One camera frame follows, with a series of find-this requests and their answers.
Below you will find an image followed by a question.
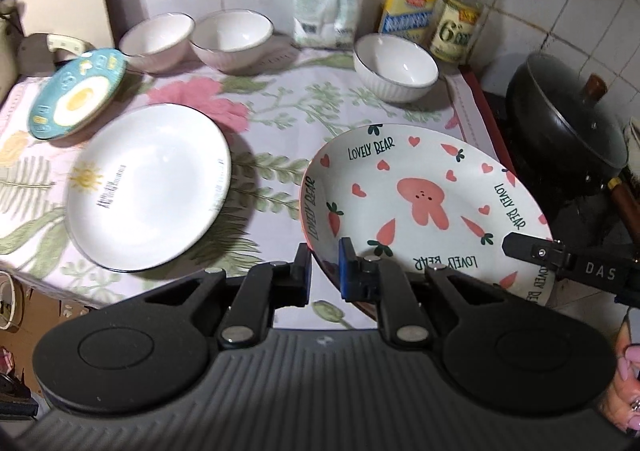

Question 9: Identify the small white pot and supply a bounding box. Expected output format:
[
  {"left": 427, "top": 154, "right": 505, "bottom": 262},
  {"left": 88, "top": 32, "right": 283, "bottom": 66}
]
[{"left": 622, "top": 116, "right": 640, "bottom": 168}]

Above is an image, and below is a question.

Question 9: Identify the cream plastic object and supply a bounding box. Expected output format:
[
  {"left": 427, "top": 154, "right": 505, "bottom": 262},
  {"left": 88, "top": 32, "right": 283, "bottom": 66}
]
[{"left": 46, "top": 34, "right": 96, "bottom": 63}]

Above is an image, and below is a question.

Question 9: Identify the white bowl with pinkish outside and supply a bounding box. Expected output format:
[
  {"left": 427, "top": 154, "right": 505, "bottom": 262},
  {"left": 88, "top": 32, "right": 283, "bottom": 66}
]
[{"left": 119, "top": 14, "right": 196, "bottom": 73}]

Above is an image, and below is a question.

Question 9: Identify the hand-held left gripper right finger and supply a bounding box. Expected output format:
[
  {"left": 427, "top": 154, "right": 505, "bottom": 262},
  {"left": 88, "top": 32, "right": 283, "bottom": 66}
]
[{"left": 338, "top": 237, "right": 506, "bottom": 349}]

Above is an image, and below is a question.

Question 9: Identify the pink rabbit print plate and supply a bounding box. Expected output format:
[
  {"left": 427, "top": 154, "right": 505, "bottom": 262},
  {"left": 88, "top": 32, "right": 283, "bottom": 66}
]
[{"left": 299, "top": 124, "right": 556, "bottom": 327}]

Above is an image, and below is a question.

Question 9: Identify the glass lid with brown knob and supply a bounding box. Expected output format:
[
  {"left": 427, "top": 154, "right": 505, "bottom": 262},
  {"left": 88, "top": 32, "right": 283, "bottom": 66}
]
[{"left": 522, "top": 55, "right": 629, "bottom": 171}]

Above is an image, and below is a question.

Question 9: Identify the white ribbed bowl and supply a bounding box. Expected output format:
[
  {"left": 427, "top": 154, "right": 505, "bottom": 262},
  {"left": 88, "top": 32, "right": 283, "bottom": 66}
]
[
  {"left": 189, "top": 8, "right": 275, "bottom": 74},
  {"left": 353, "top": 32, "right": 440, "bottom": 103}
]

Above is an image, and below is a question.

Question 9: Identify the blue fried egg plate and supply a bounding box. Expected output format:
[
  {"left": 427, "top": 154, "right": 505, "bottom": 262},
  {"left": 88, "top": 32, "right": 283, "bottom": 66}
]
[{"left": 28, "top": 48, "right": 128, "bottom": 141}]

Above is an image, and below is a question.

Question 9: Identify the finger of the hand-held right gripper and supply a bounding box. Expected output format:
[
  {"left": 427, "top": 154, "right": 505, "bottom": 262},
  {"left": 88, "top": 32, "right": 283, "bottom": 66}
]
[{"left": 501, "top": 231, "right": 576, "bottom": 278}]

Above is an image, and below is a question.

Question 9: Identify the person's right hand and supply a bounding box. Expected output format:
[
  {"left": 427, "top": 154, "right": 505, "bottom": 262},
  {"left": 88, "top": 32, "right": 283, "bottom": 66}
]
[{"left": 611, "top": 306, "right": 640, "bottom": 438}]

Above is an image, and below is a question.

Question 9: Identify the white plate with sun print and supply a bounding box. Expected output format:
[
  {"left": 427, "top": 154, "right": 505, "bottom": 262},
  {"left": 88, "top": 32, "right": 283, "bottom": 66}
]
[{"left": 64, "top": 104, "right": 232, "bottom": 273}]

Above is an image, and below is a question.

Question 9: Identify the yellow cap oil bottle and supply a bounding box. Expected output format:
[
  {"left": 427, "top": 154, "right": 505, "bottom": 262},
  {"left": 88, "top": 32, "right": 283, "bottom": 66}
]
[{"left": 430, "top": 0, "right": 501, "bottom": 65}]

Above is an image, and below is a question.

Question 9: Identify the black pot with lid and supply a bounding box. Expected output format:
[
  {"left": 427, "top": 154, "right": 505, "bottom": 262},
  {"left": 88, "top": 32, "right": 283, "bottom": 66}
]
[{"left": 505, "top": 54, "right": 640, "bottom": 237}]

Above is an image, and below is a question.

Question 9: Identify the white powder bag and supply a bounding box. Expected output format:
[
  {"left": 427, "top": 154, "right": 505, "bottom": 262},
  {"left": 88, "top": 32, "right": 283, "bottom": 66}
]
[
  {"left": 287, "top": 0, "right": 346, "bottom": 49},
  {"left": 335, "top": 0, "right": 369, "bottom": 49}
]

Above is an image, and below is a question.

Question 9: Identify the grey box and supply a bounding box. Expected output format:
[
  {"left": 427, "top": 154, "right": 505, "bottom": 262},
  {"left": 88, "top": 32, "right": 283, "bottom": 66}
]
[{"left": 19, "top": 34, "right": 57, "bottom": 78}]

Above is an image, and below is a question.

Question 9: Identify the floral tablecloth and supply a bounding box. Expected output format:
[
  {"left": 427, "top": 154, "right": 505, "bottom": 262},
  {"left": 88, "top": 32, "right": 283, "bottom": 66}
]
[{"left": 0, "top": 44, "right": 518, "bottom": 332}]

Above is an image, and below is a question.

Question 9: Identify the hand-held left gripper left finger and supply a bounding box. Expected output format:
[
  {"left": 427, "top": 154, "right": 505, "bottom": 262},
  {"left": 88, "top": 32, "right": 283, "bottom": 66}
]
[{"left": 142, "top": 242, "right": 313, "bottom": 351}]

